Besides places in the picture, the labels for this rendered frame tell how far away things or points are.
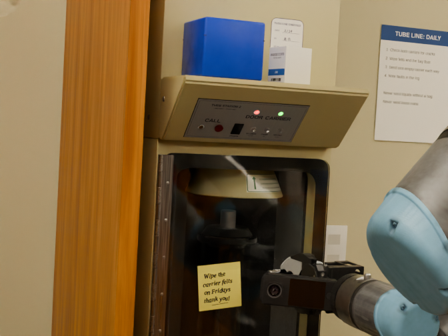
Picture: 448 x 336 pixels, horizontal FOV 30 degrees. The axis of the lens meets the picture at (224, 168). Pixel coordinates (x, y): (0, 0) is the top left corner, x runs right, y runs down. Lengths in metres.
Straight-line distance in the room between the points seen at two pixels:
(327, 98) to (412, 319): 0.42
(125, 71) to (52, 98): 0.51
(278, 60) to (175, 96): 0.19
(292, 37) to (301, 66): 0.10
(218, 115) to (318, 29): 0.27
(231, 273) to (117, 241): 0.24
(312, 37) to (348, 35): 0.54
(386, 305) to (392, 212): 0.33
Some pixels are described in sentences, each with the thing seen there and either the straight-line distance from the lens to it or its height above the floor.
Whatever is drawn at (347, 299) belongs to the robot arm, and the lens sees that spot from 1.19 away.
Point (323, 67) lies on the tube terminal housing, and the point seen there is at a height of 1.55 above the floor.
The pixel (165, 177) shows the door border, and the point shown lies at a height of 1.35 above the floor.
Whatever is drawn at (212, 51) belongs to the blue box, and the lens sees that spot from 1.27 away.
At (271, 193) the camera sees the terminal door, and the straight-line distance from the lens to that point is 1.42.
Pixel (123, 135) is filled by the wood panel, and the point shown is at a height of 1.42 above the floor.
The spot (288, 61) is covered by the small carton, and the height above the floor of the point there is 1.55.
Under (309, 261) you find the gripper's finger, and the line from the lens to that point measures 1.30.
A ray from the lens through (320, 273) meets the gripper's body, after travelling 1.27.
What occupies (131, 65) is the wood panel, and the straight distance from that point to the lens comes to 1.25.
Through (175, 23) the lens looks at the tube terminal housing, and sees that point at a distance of 1.37.
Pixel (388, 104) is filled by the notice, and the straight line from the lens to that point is 2.05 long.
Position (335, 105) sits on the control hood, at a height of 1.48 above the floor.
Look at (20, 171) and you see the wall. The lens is 1.74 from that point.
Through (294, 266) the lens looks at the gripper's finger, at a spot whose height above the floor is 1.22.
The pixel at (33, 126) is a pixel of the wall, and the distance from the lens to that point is 1.74.
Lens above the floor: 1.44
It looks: 3 degrees down
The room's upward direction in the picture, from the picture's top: 3 degrees clockwise
